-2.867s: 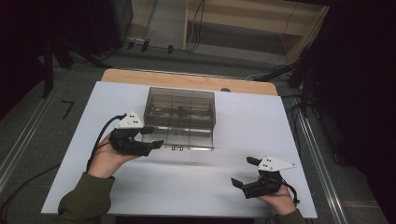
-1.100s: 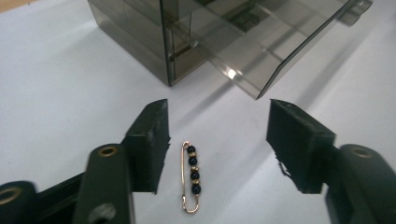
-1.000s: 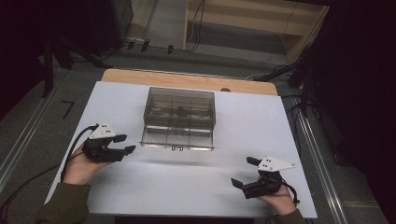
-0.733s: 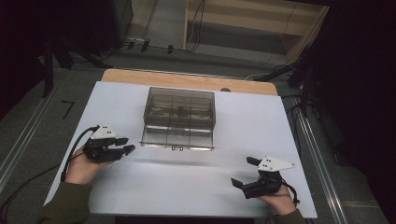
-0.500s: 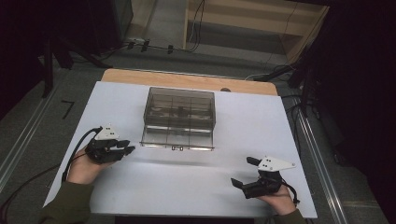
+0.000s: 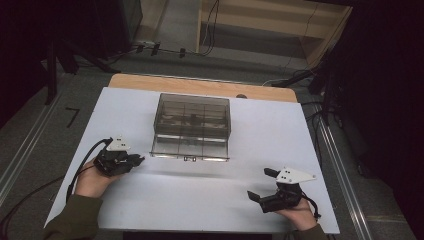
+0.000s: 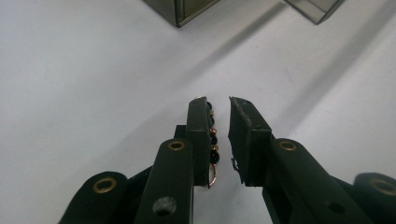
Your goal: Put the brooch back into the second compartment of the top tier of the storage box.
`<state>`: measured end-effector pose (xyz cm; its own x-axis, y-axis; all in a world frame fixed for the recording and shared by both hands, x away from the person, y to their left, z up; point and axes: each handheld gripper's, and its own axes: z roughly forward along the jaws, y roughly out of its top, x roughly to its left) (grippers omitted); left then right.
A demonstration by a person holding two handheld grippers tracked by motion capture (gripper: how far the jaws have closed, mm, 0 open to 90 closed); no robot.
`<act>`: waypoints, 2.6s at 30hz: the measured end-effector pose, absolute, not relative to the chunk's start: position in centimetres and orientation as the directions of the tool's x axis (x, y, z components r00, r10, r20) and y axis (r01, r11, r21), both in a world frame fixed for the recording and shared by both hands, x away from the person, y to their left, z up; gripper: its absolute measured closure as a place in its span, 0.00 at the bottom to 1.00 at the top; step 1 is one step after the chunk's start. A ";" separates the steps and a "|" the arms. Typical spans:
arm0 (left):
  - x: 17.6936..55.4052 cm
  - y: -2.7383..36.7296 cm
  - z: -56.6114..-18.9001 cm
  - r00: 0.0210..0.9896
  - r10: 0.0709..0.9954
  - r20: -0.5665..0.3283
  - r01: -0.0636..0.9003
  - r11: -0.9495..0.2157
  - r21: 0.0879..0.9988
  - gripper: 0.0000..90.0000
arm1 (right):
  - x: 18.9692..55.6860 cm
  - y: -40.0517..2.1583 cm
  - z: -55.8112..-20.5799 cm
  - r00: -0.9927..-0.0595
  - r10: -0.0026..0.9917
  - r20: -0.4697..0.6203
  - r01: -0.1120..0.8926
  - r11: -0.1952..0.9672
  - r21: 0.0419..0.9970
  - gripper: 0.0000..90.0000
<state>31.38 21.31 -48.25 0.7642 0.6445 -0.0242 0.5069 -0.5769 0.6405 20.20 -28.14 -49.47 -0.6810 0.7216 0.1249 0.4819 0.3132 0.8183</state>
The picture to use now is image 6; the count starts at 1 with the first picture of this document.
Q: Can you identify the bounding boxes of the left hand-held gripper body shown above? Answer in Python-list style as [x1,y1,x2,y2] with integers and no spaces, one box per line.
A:
[93,135,135,178]

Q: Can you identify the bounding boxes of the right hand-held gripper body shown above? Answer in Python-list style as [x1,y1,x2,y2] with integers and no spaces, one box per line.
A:
[258,166,317,215]

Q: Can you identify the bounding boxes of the transparent drawer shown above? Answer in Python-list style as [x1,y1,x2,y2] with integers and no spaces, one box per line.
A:
[149,133,231,163]

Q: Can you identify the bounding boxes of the smoky transparent drawer box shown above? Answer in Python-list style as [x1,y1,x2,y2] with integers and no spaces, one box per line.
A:
[153,92,232,140]

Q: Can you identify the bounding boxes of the person's right hand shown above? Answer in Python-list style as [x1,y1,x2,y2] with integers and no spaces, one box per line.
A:
[282,197,318,232]

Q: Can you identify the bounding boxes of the person's left hand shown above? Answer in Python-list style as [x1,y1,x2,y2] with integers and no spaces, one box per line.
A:
[74,156,125,200]

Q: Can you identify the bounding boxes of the white board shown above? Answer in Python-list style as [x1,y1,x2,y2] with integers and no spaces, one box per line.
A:
[43,87,341,235]

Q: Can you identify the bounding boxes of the wooden table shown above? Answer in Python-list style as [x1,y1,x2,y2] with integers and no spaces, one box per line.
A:
[108,73,298,104]

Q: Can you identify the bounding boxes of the black stand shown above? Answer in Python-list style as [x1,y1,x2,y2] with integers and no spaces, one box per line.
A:
[43,39,122,106]
[308,49,343,127]

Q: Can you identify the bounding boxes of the power strip with plugs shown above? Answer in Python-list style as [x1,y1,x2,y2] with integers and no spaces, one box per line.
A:
[133,40,188,58]

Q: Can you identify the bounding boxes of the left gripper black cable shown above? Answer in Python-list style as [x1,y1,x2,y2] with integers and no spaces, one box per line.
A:
[0,137,114,238]

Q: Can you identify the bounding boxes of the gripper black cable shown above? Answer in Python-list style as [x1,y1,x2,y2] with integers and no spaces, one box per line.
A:
[300,191,322,220]
[0,137,114,238]

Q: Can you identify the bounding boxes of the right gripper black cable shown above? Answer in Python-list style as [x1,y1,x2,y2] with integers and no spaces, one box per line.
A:
[300,191,322,220]

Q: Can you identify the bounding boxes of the metal floor rail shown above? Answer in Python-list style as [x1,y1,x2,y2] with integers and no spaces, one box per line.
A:
[312,103,374,240]
[0,94,63,204]

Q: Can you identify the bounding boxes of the black bar with cables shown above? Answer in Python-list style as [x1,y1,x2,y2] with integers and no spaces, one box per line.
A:
[263,68,316,89]

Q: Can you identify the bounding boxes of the wooden shelf frame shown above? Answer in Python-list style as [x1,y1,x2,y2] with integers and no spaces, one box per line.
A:
[195,0,354,70]

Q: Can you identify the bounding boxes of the hanging black cables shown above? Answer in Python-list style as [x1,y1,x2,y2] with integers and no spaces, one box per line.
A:
[199,0,222,57]

